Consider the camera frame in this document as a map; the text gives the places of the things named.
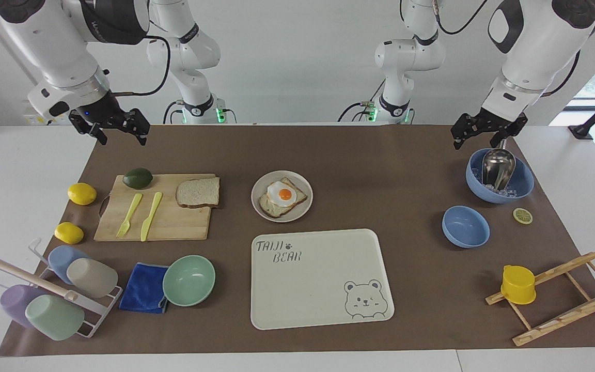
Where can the yellow-green plastic fork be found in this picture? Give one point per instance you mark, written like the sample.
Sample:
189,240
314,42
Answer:
129,214

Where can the lime slice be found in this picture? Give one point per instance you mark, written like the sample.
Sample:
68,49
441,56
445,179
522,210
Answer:
523,216

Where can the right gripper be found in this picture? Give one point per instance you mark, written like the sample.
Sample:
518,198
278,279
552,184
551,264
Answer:
102,109

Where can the purple cup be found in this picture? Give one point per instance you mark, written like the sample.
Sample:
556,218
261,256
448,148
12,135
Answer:
16,305

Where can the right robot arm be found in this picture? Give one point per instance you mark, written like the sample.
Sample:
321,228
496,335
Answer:
55,46

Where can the bread slice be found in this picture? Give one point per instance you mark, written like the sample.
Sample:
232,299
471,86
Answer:
198,192

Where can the blue cloth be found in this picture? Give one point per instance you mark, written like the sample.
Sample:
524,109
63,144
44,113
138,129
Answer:
142,289

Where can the yellow lemon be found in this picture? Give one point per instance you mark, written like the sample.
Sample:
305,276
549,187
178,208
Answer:
82,194
69,233

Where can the metal scoop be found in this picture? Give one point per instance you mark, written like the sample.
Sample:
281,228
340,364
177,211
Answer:
499,168

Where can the dark green avocado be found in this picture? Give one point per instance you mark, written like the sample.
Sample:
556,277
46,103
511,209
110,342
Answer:
138,178

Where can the beige cup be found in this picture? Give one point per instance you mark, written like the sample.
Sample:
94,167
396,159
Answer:
93,278

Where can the yellow cup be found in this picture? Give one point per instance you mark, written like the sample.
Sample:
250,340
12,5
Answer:
518,285

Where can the green cup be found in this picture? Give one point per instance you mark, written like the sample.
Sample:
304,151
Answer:
55,318

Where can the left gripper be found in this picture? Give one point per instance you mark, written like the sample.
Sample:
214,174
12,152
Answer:
499,122

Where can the cream tray with bear print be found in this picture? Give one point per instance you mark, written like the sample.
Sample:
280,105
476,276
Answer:
308,289

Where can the clear ice cubes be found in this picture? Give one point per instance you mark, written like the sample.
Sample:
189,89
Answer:
506,193

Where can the small blue bowl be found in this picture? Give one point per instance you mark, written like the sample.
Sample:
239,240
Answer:
465,227

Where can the round beige plate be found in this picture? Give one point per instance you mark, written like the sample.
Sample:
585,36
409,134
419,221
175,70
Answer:
264,181

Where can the wooden cutting board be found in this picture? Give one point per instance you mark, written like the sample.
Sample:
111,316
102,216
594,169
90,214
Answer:
184,225

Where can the fried egg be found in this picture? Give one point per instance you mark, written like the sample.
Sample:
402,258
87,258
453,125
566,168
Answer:
283,194

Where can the toast slice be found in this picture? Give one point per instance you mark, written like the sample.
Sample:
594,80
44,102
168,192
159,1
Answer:
272,211

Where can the yellow-green plastic knife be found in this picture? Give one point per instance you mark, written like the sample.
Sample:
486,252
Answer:
150,217

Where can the blue cup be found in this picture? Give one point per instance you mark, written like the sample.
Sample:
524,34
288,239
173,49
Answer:
60,258

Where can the green bowl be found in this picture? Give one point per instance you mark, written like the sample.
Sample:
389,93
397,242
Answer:
189,281

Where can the wooden folding rack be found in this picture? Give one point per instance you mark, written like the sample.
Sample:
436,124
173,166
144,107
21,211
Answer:
568,315

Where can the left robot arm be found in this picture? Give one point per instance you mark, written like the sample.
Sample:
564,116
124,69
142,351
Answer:
535,46

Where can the large blue bowl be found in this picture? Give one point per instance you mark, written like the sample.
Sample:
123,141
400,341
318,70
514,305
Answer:
525,178

